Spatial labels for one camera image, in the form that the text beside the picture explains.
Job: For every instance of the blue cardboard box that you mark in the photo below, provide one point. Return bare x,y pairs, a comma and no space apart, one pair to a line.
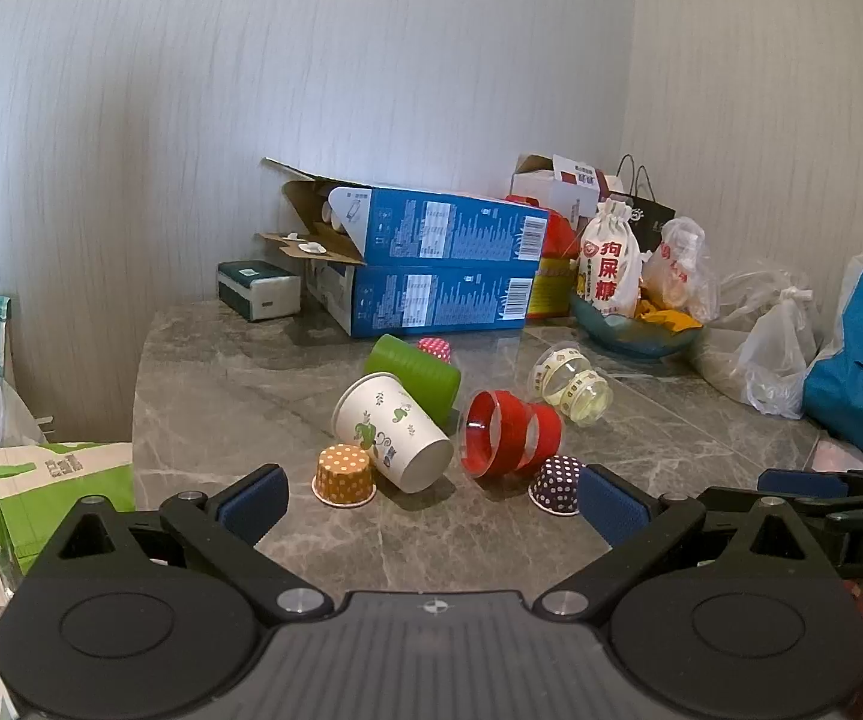
431,301

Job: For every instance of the green white tissue box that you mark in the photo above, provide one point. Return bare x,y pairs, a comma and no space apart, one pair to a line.
255,289

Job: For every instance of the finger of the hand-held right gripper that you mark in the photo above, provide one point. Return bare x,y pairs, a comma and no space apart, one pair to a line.
799,481
836,506

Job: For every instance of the purple polka dot paper cup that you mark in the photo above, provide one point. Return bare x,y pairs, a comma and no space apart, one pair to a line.
555,484

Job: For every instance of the green white cardboard box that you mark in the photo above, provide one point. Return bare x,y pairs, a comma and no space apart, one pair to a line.
49,481

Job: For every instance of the white paper cup green print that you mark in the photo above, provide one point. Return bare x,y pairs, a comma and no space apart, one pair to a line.
380,420

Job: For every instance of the green plastic cup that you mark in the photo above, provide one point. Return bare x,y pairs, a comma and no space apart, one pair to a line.
418,375

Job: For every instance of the white red cardboard box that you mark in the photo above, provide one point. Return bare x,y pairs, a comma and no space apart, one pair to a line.
544,191

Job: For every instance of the clear plastic snack bag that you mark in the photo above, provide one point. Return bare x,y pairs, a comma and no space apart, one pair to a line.
676,270

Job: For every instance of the knotted clear plastic bag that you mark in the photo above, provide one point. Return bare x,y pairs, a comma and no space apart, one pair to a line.
776,361

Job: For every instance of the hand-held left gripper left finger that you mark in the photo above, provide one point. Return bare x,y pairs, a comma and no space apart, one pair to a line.
255,504

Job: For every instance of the red yellow box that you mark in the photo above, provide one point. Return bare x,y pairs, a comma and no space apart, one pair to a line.
556,286

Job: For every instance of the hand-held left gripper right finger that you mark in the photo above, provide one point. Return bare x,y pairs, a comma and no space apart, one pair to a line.
615,504

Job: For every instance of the blue-green glass bowl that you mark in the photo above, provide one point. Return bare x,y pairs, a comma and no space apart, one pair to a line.
626,339

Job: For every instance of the pink polka dot paper cup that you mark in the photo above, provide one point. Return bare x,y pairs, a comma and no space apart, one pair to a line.
436,349

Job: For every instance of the black paper bag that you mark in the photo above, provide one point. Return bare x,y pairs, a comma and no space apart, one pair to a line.
653,222

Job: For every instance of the red striped clear plastic cup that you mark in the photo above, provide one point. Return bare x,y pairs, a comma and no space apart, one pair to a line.
503,429

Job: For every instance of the yellow banded clear plastic cup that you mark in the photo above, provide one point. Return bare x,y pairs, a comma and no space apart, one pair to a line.
574,390

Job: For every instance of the yellow snack packet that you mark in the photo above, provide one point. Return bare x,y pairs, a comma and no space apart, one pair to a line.
665,319

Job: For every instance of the blue cardboard box open flaps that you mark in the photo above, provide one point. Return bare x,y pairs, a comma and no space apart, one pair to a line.
446,229

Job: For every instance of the orange polka dot paper cup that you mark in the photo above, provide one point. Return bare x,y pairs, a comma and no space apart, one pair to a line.
341,474

